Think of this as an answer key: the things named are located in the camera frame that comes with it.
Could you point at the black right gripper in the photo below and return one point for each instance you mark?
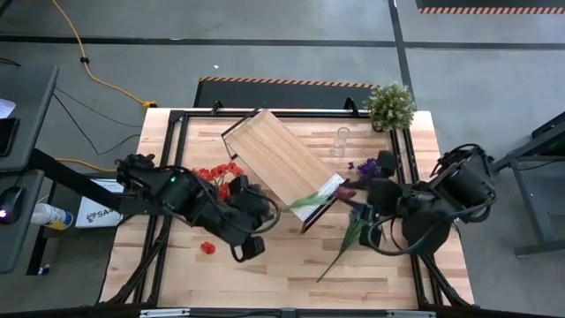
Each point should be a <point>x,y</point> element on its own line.
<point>385,194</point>

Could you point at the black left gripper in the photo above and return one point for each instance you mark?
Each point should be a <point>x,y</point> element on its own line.
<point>238,229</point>

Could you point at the purple artificial flower bunch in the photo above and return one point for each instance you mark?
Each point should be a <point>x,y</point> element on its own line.
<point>368,170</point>

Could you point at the dark red artificial tulip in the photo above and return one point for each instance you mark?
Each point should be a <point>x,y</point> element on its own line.
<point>344,193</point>

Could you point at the blue artificial flower bunch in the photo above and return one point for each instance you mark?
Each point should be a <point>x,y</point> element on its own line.
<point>348,240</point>

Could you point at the clear glass vase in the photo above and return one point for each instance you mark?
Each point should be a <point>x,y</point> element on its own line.
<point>340,143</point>

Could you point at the red-orange artificial flower bunch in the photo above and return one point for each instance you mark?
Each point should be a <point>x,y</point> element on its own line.
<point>227,170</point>

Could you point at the wooden shelf with black frame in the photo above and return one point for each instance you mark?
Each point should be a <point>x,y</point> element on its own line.
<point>282,163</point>

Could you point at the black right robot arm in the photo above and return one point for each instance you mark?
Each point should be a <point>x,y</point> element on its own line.
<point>463,190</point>

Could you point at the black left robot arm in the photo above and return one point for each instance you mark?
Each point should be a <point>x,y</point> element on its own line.
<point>176,194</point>

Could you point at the fallen red flower blossom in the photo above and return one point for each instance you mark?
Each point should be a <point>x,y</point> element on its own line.
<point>208,247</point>

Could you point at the small grey clamp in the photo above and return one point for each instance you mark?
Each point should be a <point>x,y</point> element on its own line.
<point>290,313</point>

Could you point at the green potted plant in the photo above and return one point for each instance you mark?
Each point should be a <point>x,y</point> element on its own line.
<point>390,106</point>

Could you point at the black mat with striped edge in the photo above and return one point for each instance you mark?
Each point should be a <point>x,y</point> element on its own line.
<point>282,95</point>
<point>485,3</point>

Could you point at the dark grey cart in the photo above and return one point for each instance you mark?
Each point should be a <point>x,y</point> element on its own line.
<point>536,199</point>

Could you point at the white printed cardboard box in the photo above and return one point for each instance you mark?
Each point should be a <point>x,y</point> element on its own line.
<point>95,216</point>

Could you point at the white spray can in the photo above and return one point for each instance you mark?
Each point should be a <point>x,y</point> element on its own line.
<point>50,215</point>

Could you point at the black computer mouse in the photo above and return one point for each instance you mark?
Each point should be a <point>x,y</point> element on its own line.
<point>11,203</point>

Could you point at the grey desk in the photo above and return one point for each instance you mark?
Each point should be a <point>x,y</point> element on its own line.
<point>31,110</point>

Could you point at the white paper sheet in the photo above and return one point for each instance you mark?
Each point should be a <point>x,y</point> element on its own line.
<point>5,108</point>

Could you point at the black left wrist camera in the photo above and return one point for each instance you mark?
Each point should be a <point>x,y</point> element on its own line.
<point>249,196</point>

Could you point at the black aluminium table frame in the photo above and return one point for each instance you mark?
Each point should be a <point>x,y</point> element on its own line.
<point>396,141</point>

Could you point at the silver metal bracket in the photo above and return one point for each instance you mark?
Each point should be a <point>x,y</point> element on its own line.
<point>410,314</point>
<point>163,313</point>

